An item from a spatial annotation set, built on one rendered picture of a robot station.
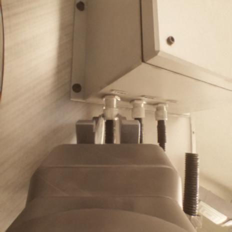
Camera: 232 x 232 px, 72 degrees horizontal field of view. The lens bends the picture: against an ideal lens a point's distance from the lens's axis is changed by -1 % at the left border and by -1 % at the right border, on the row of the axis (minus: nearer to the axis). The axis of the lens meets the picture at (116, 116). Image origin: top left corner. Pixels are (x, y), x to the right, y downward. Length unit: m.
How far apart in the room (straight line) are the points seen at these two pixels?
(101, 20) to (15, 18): 0.09
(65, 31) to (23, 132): 0.12
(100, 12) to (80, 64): 0.06
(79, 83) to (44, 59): 0.04
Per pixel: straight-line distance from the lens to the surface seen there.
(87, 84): 0.18
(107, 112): 0.16
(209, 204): 5.08
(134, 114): 0.18
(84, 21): 0.23
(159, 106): 0.20
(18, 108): 0.18
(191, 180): 0.28
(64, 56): 0.20
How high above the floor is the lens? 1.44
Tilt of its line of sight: 28 degrees up
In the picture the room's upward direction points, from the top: 46 degrees clockwise
